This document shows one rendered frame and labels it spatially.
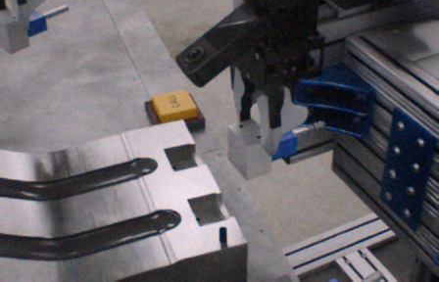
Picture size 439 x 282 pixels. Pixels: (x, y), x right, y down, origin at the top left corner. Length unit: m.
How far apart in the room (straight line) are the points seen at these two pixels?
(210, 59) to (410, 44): 0.43
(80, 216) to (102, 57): 0.53
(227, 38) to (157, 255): 0.26
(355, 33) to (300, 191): 1.18
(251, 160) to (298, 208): 1.33
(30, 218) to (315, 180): 1.51
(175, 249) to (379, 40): 0.48
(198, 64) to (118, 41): 0.65
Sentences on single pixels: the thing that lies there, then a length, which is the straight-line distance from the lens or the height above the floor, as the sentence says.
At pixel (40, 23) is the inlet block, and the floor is 0.94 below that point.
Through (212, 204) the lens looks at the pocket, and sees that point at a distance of 0.91.
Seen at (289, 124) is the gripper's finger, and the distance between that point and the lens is 0.86.
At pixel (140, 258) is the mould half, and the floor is 0.89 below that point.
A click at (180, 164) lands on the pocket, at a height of 0.86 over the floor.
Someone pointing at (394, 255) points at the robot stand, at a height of 0.21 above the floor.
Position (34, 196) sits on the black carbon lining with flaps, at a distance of 0.94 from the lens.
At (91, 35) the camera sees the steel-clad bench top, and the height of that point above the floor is 0.80.
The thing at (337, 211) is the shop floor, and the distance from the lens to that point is 2.20.
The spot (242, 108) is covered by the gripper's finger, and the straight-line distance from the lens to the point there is 0.89.
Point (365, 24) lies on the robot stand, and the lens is 1.14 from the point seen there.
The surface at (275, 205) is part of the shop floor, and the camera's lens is 2.20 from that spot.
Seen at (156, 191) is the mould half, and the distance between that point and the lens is 0.91.
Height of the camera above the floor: 1.49
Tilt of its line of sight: 37 degrees down
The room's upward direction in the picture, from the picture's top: 1 degrees counter-clockwise
